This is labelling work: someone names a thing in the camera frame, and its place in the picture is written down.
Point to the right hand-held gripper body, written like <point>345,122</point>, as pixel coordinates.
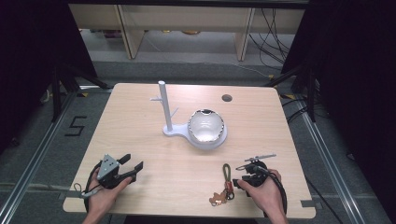
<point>257,174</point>

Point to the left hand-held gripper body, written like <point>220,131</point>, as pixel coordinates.
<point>107,169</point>

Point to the person's right hand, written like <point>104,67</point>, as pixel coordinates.
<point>264,196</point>

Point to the person's left hand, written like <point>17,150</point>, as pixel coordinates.
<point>104,199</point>

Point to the white bowl with dark rim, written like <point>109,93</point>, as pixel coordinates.
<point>205,126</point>

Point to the white peg stand with base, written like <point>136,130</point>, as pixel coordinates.
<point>165,102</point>

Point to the small dark round disc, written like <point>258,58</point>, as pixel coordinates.
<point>227,98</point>

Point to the black metal stand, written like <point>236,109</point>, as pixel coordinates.
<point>56,93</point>
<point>311,93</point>

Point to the aluminium floor rail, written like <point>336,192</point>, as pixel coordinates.
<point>336,168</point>
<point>34,161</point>

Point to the light wooden desk frame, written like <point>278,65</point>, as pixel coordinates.
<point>130,31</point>

